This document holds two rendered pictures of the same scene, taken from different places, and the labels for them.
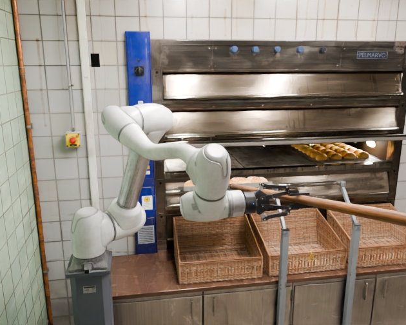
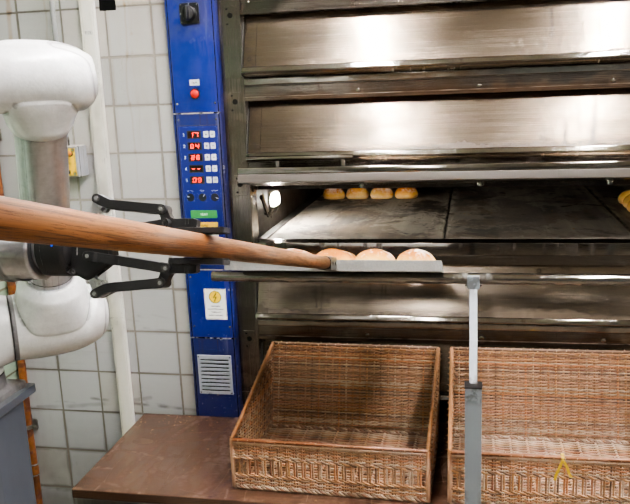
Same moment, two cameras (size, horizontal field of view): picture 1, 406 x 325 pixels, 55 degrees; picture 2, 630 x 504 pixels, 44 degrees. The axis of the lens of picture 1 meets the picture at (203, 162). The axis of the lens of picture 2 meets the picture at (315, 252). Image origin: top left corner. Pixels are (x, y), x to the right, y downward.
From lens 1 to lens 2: 0.96 m
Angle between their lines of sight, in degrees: 21
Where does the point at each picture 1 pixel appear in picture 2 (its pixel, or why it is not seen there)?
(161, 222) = (250, 352)
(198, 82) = (323, 35)
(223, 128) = (383, 139)
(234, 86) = (406, 39)
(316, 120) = not seen: outside the picture
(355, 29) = not seen: outside the picture
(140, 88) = (193, 52)
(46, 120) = not seen: hidden behind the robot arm
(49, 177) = not seen: hidden behind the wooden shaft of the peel
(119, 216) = (24, 305)
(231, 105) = (399, 86)
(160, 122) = (44, 79)
